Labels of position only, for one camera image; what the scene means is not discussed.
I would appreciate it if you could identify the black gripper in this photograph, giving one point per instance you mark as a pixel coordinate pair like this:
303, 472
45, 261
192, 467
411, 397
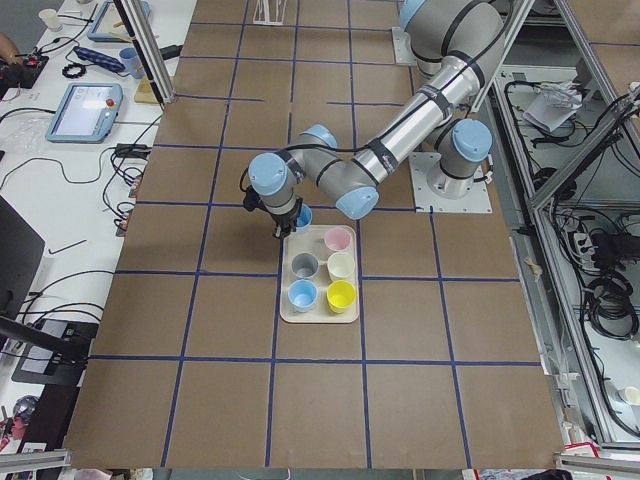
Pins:
283, 220

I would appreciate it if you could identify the light blue ikea cup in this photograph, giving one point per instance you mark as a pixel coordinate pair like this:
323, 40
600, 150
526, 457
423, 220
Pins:
304, 220

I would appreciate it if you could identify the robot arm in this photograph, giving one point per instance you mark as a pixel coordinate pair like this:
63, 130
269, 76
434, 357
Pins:
471, 31
352, 185

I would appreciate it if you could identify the grey cup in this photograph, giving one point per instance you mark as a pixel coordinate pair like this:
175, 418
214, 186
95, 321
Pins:
305, 265

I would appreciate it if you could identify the pink cup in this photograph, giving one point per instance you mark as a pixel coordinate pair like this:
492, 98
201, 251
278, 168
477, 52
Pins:
337, 239

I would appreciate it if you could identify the blue cup on tray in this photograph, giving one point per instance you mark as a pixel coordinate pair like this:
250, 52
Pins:
302, 295

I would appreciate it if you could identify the yellow cup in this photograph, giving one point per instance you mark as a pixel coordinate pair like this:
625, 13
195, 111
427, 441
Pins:
341, 295

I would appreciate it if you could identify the blue cup on desk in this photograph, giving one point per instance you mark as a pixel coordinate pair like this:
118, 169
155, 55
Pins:
132, 63

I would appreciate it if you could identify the cream plastic tray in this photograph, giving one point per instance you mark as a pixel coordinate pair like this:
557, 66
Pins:
312, 242

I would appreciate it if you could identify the wooden mug tree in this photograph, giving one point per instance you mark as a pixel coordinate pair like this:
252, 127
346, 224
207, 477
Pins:
144, 92

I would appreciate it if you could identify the black power adapter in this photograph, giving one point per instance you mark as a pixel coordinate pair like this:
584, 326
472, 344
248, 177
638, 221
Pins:
170, 52

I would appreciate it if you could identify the near teach pendant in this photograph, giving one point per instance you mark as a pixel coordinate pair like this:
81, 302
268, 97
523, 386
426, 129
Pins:
86, 113

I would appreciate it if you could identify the teach pendant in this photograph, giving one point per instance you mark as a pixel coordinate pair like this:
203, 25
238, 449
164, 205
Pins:
107, 25
86, 113

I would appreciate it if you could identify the blue plaid pouch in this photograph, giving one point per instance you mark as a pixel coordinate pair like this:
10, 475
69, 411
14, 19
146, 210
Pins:
97, 58

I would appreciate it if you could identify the far teach pendant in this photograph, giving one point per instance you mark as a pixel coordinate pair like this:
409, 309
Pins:
107, 25

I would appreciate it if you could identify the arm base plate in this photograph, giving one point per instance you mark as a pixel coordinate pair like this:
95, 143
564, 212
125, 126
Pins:
403, 53
435, 192

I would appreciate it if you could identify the white wire cup rack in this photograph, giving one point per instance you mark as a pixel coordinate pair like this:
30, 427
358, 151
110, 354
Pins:
269, 12

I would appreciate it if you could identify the aluminium frame post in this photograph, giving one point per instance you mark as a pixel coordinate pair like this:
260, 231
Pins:
139, 29

